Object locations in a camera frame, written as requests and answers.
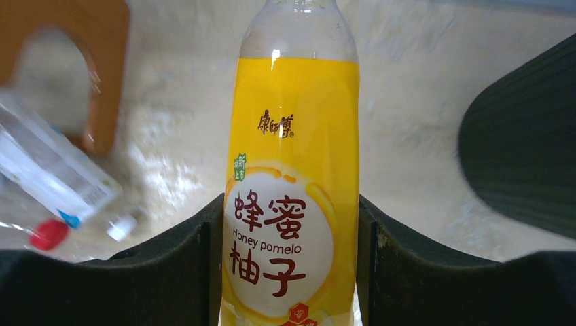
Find yellow honey pomelo bottle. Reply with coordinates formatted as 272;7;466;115
221;1;360;325

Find wooden three-tier shelf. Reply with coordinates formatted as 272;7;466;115
0;0;131;156

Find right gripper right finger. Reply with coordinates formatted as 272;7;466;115
357;198;575;325

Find black ribbed waste bin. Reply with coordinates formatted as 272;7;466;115
458;36;575;238

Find red label bottle red cap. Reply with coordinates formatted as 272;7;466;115
1;219;70;251

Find white label clear bottle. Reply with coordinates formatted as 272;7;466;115
1;91;122;231

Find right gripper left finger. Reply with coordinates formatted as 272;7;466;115
1;196;223;325

